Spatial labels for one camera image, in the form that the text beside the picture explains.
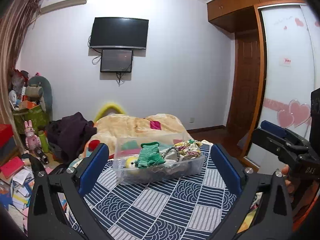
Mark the person's right hand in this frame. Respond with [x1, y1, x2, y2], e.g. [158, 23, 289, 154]
[281, 164, 299, 202]

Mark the striped brown curtain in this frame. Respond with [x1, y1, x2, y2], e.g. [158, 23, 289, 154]
[1, 0, 40, 148]

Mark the red book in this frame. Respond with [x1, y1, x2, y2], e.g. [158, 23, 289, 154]
[1, 157, 24, 179]

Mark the wall mounted black television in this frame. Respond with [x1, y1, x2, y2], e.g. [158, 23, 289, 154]
[89, 17, 149, 49]

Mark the yellow white ball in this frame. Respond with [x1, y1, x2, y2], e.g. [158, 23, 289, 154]
[125, 157, 138, 168]

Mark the blue patterned bed cover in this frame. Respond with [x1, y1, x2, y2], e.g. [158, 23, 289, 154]
[84, 142, 236, 239]

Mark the small black wall monitor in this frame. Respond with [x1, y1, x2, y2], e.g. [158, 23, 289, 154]
[100, 49, 133, 73]

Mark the dark purple clothing pile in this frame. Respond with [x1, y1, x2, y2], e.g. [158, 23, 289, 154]
[46, 112, 97, 163]

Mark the yellow green curved cushion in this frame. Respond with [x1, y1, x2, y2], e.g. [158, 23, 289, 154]
[94, 102, 126, 122]

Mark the green knitted glove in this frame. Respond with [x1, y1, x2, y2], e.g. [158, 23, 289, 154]
[136, 141, 165, 169]

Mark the white sliding wardrobe door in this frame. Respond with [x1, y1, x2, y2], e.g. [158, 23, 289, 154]
[246, 3, 320, 173]

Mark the clear plastic storage box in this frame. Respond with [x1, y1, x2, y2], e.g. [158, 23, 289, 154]
[113, 133, 206, 185]

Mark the beige fleece blanket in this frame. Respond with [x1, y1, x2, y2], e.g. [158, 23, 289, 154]
[89, 113, 191, 154]

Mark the red box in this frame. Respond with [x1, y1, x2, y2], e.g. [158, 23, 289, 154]
[0, 124, 14, 148]

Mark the scattered papers pile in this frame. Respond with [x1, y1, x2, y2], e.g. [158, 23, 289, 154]
[1, 167, 34, 233]

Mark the wooden wardrobe cabinet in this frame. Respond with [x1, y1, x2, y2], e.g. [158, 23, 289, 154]
[207, 0, 302, 33]

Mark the brown wooden door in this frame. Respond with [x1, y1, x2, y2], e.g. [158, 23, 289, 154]
[227, 30, 260, 138]

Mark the green storage box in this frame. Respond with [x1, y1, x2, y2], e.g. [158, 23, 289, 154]
[12, 105, 49, 135]

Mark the green bottle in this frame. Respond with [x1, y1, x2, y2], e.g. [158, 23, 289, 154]
[39, 131, 49, 153]

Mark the floral fabric scrunchie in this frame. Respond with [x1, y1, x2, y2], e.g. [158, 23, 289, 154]
[174, 139, 202, 161]

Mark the grey green plush toy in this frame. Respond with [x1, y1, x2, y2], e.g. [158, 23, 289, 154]
[25, 76, 53, 115]

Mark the pink rabbit toy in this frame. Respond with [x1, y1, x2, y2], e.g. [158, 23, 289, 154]
[24, 120, 41, 151]

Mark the white cloth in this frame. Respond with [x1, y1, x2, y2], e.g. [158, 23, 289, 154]
[164, 150, 180, 162]

